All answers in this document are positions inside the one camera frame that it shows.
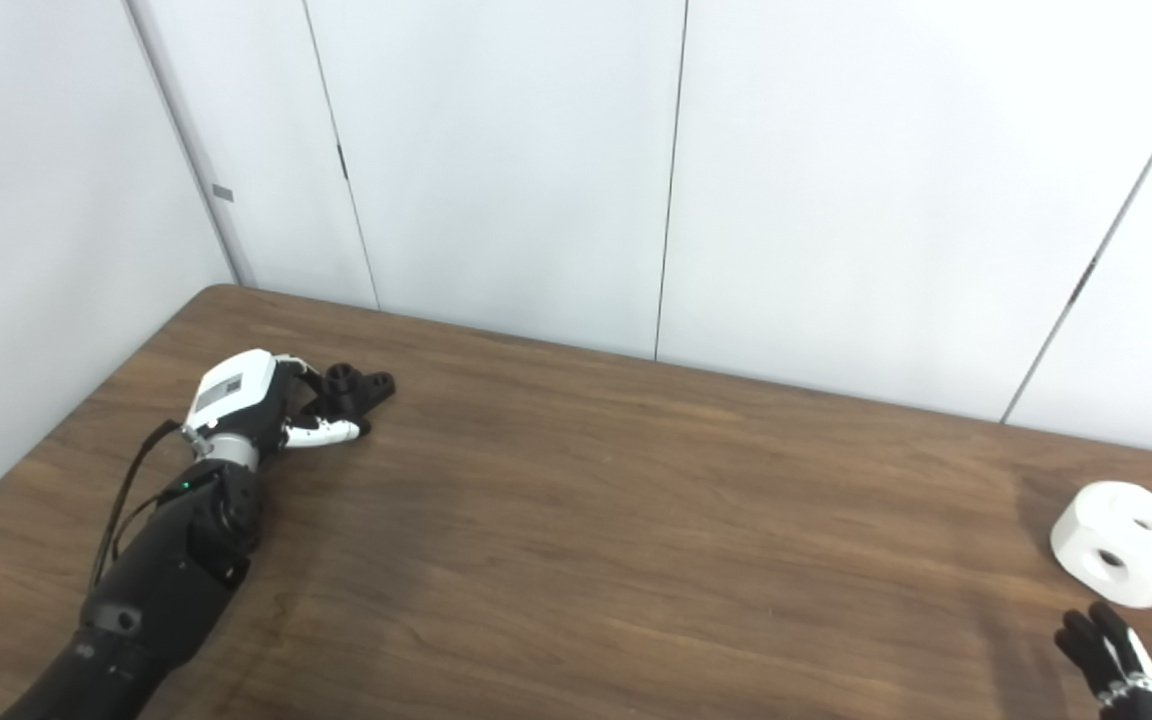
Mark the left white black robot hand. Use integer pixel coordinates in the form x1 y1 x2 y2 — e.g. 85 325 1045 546
181 348 374 451

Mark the round white piece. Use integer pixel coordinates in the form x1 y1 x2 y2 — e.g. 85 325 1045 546
1050 481 1152 609

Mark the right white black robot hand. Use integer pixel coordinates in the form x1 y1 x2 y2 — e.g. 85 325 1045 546
1054 601 1152 720

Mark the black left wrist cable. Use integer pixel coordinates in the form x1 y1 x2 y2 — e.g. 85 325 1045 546
89 420 187 591

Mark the black flanged holder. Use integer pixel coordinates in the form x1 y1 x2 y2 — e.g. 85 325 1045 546
301 363 397 426

